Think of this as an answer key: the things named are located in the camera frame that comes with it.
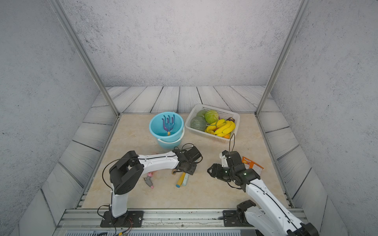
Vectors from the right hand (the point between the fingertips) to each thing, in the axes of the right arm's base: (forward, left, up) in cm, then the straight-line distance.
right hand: (212, 172), depth 79 cm
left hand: (+5, +10, -9) cm, 14 cm away
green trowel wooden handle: (+5, +22, -8) cm, 24 cm away
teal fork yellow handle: (+33, +26, +3) cm, 42 cm away
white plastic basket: (+46, -12, -3) cm, 48 cm away
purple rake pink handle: (+31, +27, +1) cm, 41 cm away
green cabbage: (+38, -2, +3) cm, 38 cm away
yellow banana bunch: (+29, -8, +1) cm, 30 cm away
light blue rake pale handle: (-1, +14, -8) cm, 17 cm away
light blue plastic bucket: (+28, +34, +1) cm, 44 cm away
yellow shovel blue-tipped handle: (-1, +17, -8) cm, 19 cm away
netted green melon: (+33, +7, +2) cm, 34 cm away
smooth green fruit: (+46, +5, -2) cm, 46 cm away
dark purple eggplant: (+41, -16, -3) cm, 44 cm away
